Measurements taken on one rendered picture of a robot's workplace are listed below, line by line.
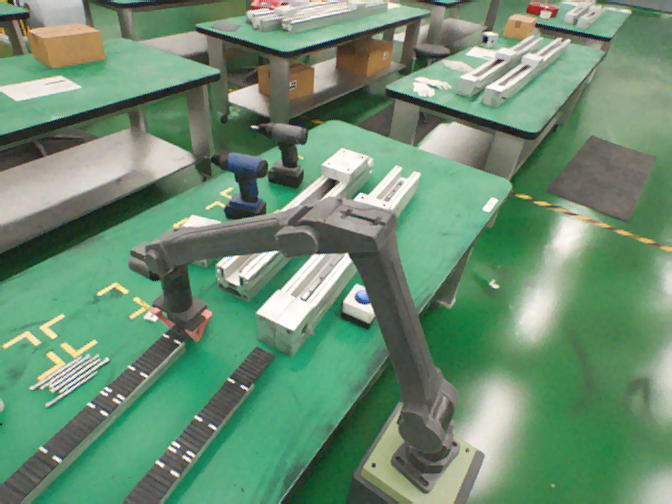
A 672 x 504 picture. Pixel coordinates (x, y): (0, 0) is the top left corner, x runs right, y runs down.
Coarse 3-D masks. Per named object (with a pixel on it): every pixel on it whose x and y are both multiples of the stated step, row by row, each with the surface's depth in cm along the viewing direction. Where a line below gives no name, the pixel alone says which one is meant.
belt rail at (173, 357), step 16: (176, 352) 97; (160, 368) 94; (144, 384) 91; (128, 400) 88; (112, 416) 85; (96, 432) 83; (80, 448) 80; (64, 464) 78; (48, 480) 76; (32, 496) 73
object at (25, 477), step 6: (18, 468) 74; (24, 468) 75; (12, 474) 74; (18, 474) 74; (24, 474) 74; (30, 474) 74; (18, 480) 73; (24, 480) 73; (30, 480) 73; (36, 480) 73; (24, 486) 73; (30, 486) 73; (36, 486) 73
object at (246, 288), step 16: (368, 160) 164; (368, 176) 168; (304, 192) 143; (320, 192) 150; (336, 192) 144; (352, 192) 157; (288, 208) 135; (240, 256) 116; (256, 256) 120; (272, 256) 117; (224, 272) 112; (240, 272) 115; (256, 272) 112; (272, 272) 120; (224, 288) 116; (240, 288) 112; (256, 288) 115
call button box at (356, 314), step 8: (360, 288) 113; (352, 296) 111; (344, 304) 109; (352, 304) 108; (360, 304) 109; (368, 304) 109; (344, 312) 111; (352, 312) 109; (360, 312) 108; (368, 312) 107; (352, 320) 111; (360, 320) 110; (368, 320) 108; (368, 328) 110
